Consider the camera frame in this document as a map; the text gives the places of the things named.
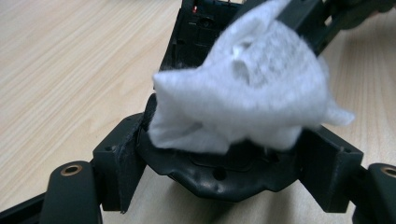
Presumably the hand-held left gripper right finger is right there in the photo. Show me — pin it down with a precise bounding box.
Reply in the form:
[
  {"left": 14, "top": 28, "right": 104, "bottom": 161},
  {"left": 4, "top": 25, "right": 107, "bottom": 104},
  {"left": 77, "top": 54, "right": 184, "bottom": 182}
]
[{"left": 300, "top": 125, "right": 363, "bottom": 214}]

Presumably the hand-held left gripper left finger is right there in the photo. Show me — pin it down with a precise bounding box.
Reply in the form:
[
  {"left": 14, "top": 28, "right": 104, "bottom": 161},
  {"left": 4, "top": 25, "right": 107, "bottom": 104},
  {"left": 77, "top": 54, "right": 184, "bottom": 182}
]
[{"left": 92, "top": 113, "right": 148, "bottom": 214}]

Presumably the blue toy car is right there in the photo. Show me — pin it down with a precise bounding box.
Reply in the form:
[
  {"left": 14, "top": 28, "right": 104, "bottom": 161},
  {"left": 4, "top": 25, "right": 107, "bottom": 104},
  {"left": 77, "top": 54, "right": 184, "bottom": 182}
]
[{"left": 136, "top": 0, "right": 316, "bottom": 203}]

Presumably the white wet wipe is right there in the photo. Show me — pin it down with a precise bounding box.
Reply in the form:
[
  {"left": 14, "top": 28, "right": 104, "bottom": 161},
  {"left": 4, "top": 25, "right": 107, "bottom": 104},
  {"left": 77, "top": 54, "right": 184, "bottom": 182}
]
[{"left": 148, "top": 0, "right": 356, "bottom": 155}]

